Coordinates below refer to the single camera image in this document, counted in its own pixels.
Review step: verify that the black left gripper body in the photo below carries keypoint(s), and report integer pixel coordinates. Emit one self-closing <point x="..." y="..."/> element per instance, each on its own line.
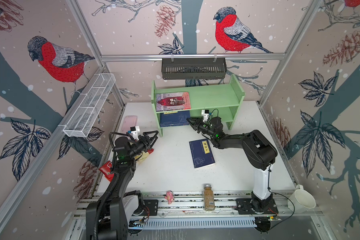
<point x="140" y="146"/>

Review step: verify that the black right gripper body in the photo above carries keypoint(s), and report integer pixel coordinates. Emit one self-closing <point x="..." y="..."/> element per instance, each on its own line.
<point x="206" y="128"/>

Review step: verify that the blue book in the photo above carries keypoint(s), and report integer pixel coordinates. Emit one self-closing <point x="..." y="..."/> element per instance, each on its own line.
<point x="202" y="155"/>
<point x="174" y="119"/>

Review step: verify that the pink Hamlet book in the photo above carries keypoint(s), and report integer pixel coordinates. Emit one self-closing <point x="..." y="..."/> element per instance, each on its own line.
<point x="172" y="101"/>

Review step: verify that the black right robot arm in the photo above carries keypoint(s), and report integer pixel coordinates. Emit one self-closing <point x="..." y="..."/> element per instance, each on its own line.
<point x="259" y="151"/>

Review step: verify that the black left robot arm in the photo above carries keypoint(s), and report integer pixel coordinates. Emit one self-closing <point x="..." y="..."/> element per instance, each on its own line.
<point x="108" y="218"/>

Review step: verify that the pink case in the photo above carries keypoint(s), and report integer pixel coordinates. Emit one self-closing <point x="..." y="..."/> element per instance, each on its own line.
<point x="128" y="123"/>

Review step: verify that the green wooden shelf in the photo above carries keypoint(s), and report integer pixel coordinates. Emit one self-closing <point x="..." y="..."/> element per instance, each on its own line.
<point x="226" y="99"/>

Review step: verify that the red snack bag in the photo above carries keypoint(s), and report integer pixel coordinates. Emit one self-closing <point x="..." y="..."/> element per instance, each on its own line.
<point x="106" y="168"/>

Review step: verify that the black hanging basket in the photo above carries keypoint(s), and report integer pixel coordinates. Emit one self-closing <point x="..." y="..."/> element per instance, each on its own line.
<point x="194" y="69"/>

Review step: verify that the pink small toy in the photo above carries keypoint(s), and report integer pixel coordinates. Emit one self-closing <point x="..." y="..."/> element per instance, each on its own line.
<point x="169" y="197"/>

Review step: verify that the spice jar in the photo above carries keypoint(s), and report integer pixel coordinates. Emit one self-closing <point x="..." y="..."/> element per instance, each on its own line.
<point x="209" y="201"/>

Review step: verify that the white cup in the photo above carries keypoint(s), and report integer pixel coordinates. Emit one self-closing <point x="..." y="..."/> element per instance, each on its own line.
<point x="301" y="201"/>

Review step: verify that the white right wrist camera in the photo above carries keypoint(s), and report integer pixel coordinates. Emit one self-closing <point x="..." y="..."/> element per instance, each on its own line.
<point x="205" y="115"/>

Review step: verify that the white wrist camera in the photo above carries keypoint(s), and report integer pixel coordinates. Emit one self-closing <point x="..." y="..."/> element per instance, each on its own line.
<point x="205" y="115"/>
<point x="134" y="132"/>

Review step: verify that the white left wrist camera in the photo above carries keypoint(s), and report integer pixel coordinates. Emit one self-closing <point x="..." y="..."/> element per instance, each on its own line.
<point x="134" y="132"/>

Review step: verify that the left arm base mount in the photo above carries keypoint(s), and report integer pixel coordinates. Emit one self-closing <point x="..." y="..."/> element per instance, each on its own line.
<point x="135" y="205"/>

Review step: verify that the aluminium rail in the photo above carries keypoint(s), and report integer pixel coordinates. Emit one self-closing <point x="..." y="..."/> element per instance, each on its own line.
<point x="191" y="204"/>

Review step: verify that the white wire mesh basket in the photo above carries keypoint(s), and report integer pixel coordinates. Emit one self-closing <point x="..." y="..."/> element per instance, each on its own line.
<point x="86" y="114"/>

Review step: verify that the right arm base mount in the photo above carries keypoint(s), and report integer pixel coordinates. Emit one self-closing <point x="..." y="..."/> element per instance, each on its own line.
<point x="256" y="206"/>

